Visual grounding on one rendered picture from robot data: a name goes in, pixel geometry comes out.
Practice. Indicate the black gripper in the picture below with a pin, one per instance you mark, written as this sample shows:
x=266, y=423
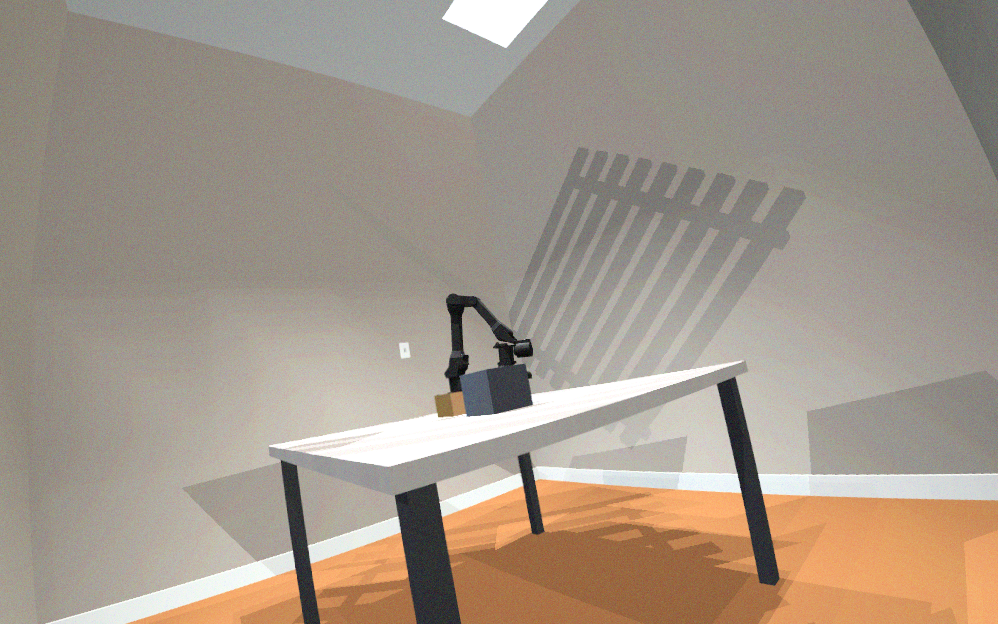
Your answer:
x=512, y=362

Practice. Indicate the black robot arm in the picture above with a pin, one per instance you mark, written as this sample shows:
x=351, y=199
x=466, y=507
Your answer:
x=458, y=361

